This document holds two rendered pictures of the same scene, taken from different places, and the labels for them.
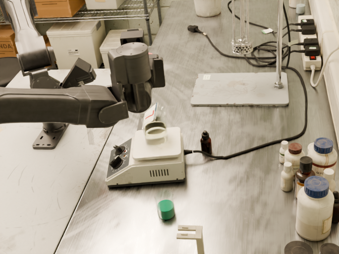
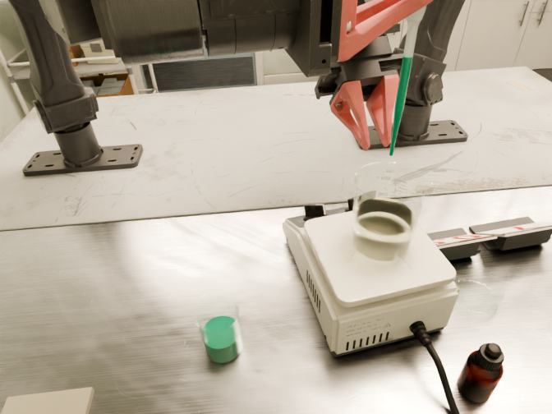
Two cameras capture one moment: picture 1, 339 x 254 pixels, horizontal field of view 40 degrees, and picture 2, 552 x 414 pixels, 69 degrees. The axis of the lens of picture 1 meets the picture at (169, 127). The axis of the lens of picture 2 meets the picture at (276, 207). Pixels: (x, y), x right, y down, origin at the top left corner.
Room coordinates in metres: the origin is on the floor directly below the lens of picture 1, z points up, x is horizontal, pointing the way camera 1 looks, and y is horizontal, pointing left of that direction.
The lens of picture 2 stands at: (0.78, -0.22, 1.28)
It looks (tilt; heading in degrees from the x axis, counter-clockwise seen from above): 39 degrees down; 74
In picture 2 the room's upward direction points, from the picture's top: 3 degrees counter-clockwise
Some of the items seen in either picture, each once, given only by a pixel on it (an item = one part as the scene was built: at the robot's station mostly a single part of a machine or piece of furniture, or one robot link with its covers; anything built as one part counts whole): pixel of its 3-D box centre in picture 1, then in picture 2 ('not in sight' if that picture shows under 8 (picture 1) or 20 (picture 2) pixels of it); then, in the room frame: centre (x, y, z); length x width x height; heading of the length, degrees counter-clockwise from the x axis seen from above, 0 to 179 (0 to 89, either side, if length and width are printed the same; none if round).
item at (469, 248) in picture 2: not in sight; (445, 238); (1.09, 0.07, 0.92); 0.09 x 0.06 x 0.04; 172
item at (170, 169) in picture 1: (149, 157); (360, 260); (0.96, 0.06, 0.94); 0.22 x 0.13 x 0.08; 86
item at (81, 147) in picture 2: not in sight; (78, 142); (0.63, 0.49, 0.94); 0.20 x 0.07 x 0.08; 166
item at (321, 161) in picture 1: (322, 162); not in sight; (0.83, -0.34, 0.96); 0.06 x 0.06 x 0.11
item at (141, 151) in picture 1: (157, 142); (374, 248); (0.96, 0.04, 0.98); 0.12 x 0.12 x 0.01; 86
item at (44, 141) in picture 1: (52, 119); (411, 117); (1.21, 0.35, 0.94); 0.20 x 0.07 x 0.08; 166
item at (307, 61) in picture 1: (308, 40); not in sight; (1.56, -0.54, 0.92); 0.40 x 0.06 x 0.04; 166
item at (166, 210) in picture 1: (165, 204); (220, 330); (0.79, 0.03, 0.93); 0.04 x 0.04 x 0.06
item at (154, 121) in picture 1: (156, 127); (387, 216); (0.97, 0.03, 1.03); 0.07 x 0.06 x 0.08; 135
